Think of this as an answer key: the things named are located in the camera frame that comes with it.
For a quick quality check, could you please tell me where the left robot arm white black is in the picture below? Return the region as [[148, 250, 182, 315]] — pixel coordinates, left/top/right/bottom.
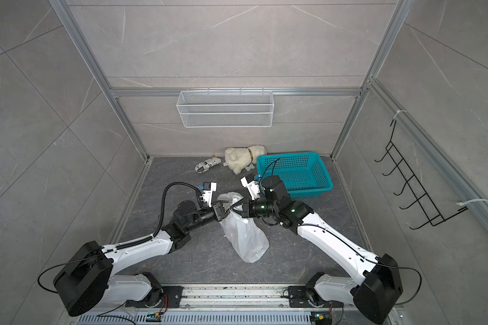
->
[[53, 200, 232, 317]]

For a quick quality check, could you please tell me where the white wire mesh basket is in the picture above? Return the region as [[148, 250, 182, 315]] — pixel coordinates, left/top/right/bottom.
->
[[176, 90, 275, 128]]

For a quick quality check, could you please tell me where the white plush bear toy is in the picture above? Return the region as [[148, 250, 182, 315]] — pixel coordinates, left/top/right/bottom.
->
[[224, 145, 267, 175]]

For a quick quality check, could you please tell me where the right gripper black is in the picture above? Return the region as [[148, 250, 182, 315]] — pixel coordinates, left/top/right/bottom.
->
[[230, 197, 279, 219]]

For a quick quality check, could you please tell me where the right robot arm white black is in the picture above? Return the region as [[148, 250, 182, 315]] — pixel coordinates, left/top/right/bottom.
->
[[230, 175, 403, 324]]

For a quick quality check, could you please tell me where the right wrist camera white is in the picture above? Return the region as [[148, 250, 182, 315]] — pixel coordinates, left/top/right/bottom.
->
[[241, 174, 260, 200]]

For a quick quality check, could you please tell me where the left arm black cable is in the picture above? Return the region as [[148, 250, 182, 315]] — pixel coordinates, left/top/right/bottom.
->
[[37, 181, 204, 294]]

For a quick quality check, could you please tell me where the black wire hook rack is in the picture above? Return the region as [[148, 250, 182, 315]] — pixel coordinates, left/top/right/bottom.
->
[[374, 120, 468, 230]]

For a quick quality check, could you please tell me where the small white toy car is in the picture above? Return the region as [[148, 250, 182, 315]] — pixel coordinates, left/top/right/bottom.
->
[[195, 157, 222, 173]]

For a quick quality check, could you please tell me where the teal plastic basket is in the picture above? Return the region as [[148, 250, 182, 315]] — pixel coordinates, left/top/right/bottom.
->
[[256, 152, 333, 198]]

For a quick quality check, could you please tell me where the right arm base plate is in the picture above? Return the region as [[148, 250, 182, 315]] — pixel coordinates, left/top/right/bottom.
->
[[283, 286, 344, 308]]

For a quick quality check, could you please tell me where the white printed plastic bag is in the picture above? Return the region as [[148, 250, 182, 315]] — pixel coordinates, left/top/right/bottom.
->
[[220, 211, 270, 264]]

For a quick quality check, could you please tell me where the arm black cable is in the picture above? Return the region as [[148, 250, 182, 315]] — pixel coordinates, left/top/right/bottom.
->
[[258, 157, 423, 306], [37, 181, 204, 294]]

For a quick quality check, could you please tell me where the aluminium mounting rail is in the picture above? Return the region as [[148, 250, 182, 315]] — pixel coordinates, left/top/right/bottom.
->
[[64, 283, 403, 312]]

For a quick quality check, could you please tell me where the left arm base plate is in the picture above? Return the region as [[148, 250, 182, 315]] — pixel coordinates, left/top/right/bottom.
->
[[125, 286, 184, 308]]

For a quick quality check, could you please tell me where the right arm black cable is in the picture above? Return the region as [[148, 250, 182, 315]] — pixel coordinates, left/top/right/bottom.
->
[[258, 157, 423, 306]]

